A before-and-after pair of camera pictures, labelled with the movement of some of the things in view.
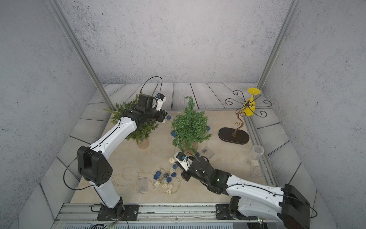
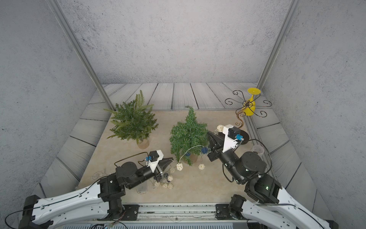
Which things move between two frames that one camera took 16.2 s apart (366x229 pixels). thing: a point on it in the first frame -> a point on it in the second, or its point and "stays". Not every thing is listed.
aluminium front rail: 79,213 stays
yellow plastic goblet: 249,108 stays
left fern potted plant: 143,143 stays
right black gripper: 185,175 -> 218,141
